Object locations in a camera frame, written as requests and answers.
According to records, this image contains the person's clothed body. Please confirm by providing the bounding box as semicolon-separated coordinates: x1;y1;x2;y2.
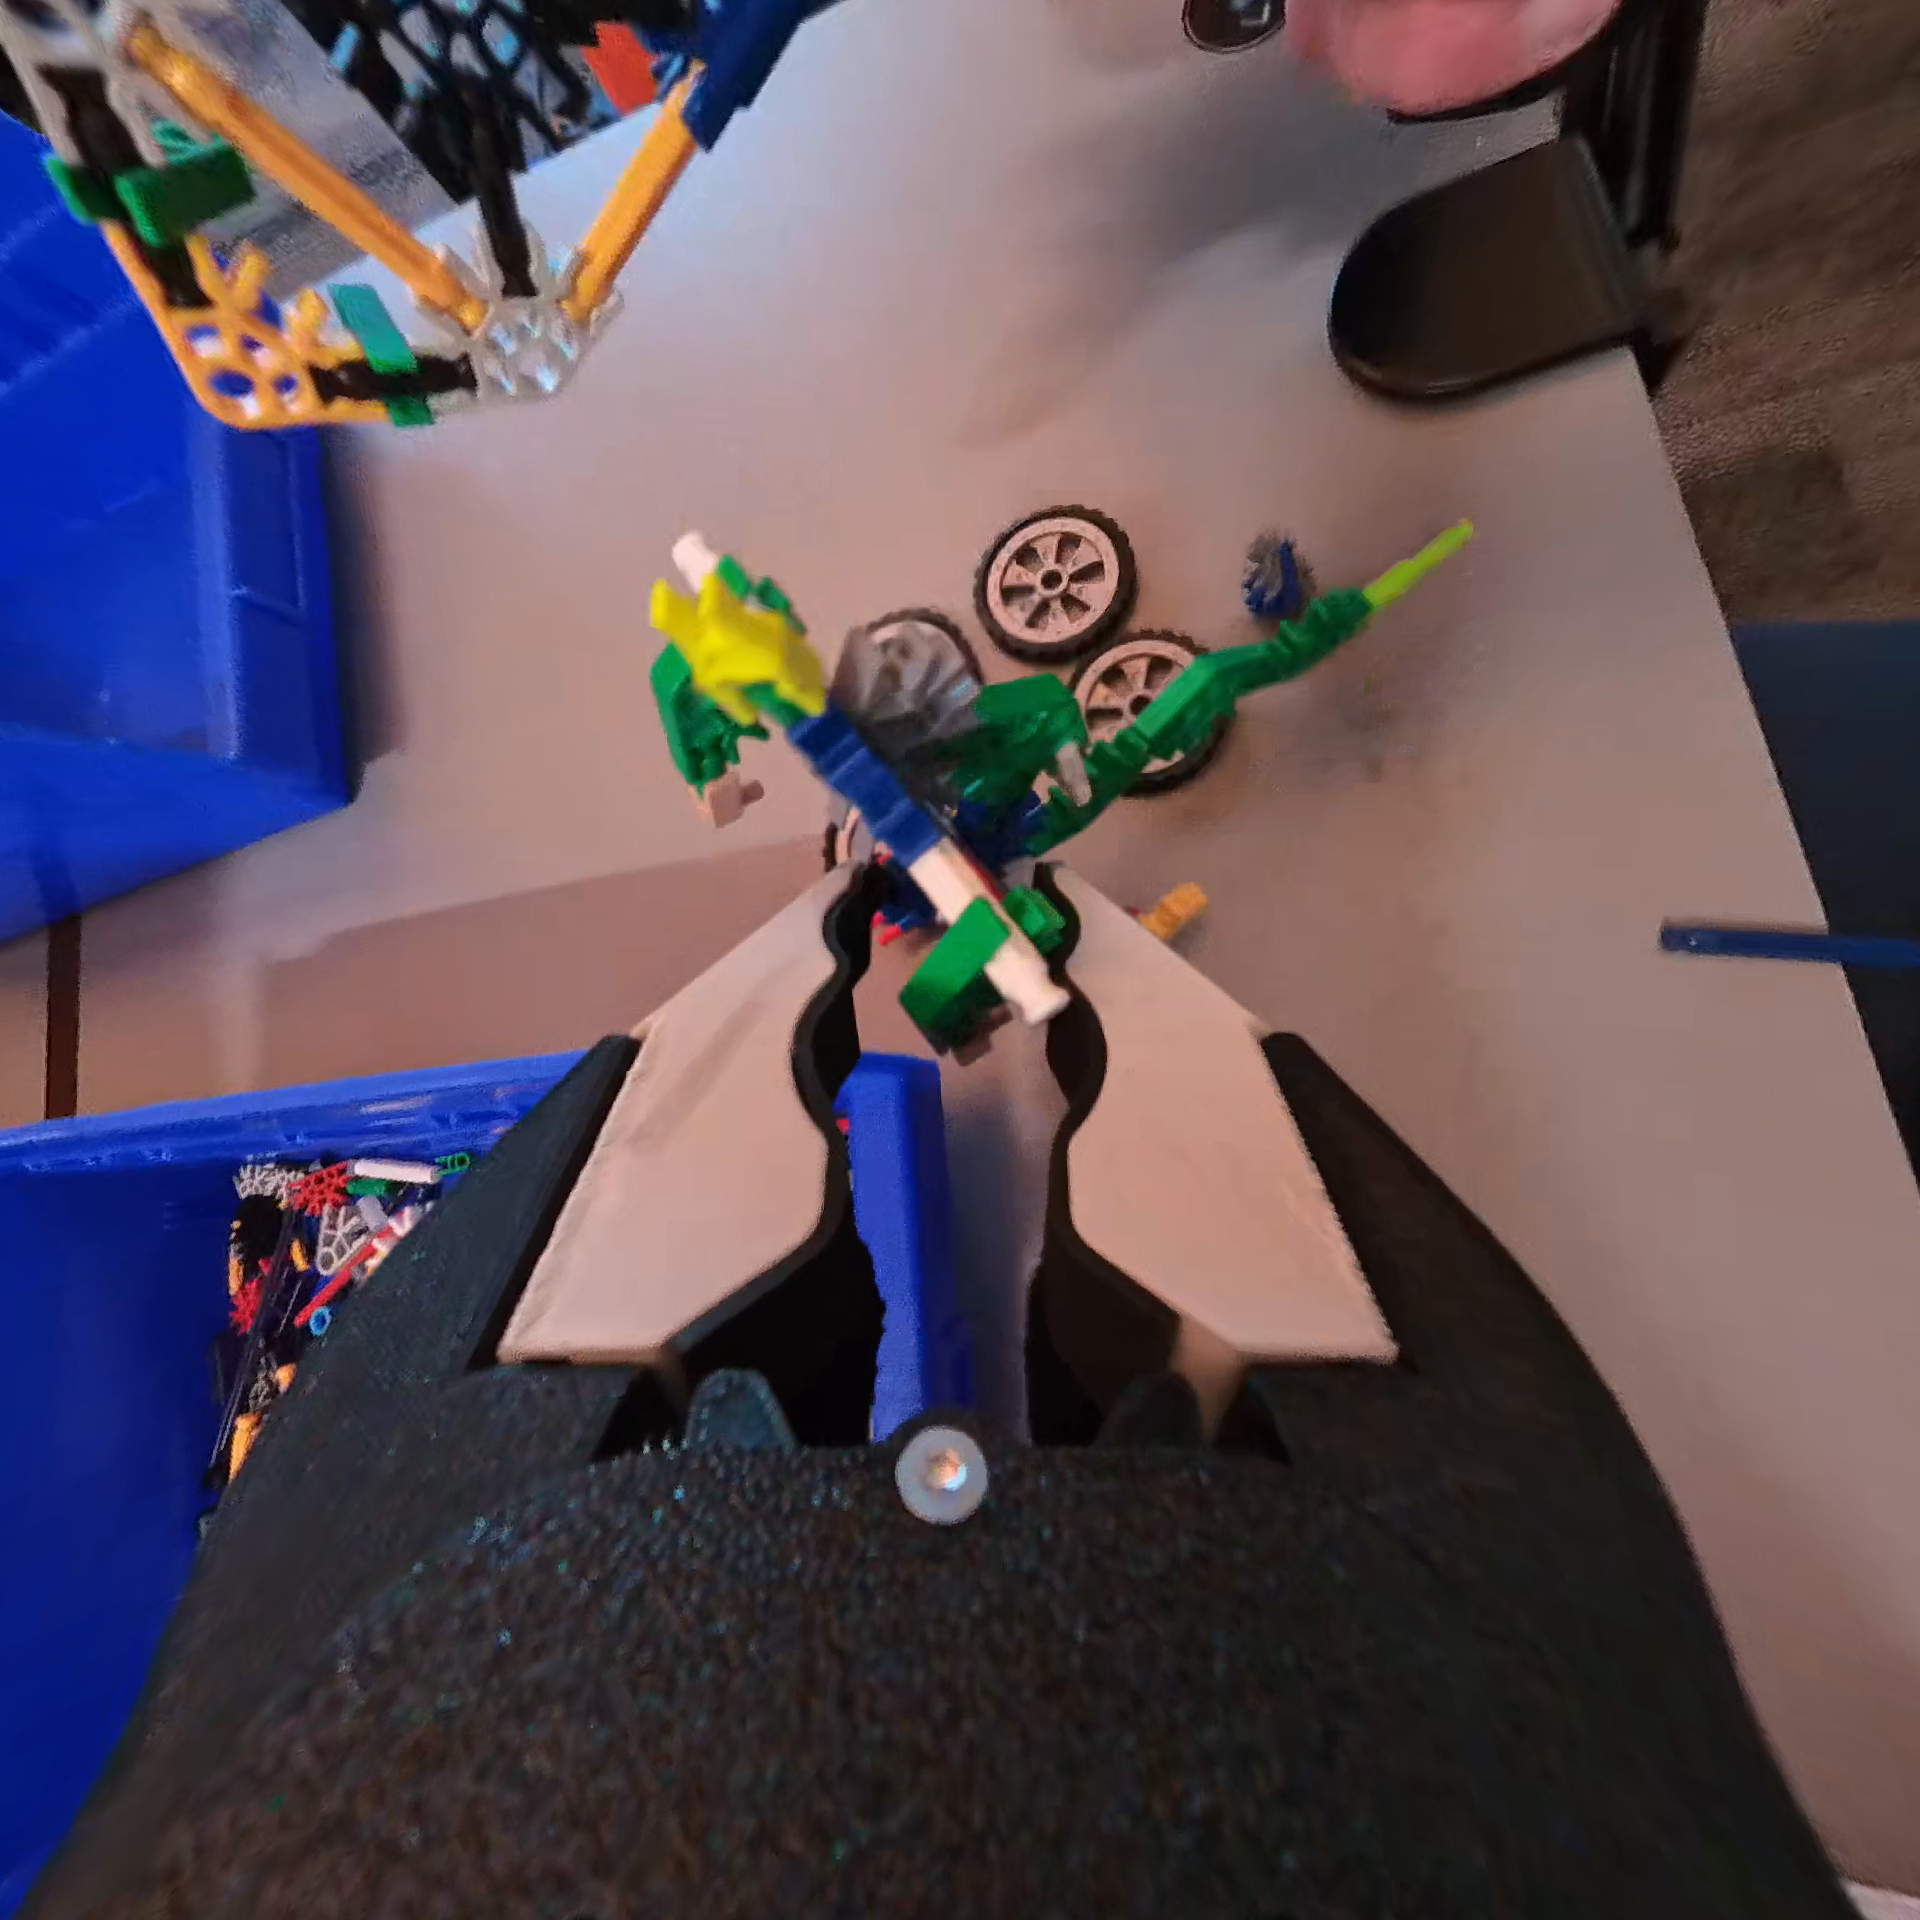
1725;615;1920;1178

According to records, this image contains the blue toy rod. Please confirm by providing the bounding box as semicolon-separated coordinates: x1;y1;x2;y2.
1659;921;1920;977

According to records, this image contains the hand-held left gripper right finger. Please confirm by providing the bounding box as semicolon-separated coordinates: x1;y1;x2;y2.
1030;875;1399;1428

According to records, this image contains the black stand base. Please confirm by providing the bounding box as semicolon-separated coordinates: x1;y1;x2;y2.
1330;135;1658;407

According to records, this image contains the green leafy toy piece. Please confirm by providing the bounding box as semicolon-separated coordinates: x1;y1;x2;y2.
1020;520;1481;817

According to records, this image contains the pile of colourful toy pieces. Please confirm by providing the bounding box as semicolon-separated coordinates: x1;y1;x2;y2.
215;1146;481;1488

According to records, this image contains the blue plastic bin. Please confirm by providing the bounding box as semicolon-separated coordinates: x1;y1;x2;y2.
0;1050;967;1920
0;119;355;938

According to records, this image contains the yellow orange rod assembly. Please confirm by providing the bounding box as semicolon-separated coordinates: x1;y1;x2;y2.
0;0;817;437

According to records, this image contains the red rod toy assembly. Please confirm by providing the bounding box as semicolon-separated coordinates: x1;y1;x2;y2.
645;527;1088;1069

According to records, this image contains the person's right hand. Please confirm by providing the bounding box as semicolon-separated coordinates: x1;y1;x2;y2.
1284;0;1621;116

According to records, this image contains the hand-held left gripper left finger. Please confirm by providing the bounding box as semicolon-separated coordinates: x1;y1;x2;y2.
495;870;872;1412

